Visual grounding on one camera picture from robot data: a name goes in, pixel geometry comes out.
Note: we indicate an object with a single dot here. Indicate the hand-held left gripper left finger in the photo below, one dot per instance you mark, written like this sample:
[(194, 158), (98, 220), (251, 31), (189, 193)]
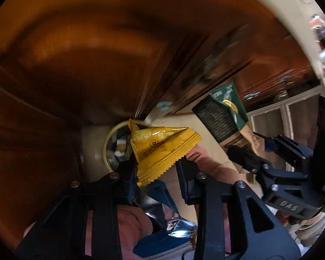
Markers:
[(124, 184)]

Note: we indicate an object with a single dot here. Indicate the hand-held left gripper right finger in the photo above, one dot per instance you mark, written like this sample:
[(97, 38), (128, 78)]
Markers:
[(187, 184)]

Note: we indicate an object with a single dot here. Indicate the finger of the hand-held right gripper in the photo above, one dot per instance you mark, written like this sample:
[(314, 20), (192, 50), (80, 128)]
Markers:
[(246, 159), (270, 144)]

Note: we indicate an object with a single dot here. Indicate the round trash bin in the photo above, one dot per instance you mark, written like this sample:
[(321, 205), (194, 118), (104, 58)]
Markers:
[(115, 154)]

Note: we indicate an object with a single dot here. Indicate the blue silver foil wrapper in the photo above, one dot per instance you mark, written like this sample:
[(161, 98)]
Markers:
[(178, 226)]

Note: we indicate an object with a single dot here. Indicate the yellow foil packet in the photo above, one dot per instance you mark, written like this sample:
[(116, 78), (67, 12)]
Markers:
[(157, 151)]

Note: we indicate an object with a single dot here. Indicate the green kraft paper bag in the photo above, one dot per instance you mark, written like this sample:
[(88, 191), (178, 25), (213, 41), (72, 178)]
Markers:
[(222, 113)]

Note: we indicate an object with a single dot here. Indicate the wooden cabinet drawer front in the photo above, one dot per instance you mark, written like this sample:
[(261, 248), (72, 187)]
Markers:
[(273, 73)]

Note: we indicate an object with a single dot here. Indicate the wooden cabinet door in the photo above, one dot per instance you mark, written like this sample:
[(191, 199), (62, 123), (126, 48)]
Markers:
[(70, 59)]

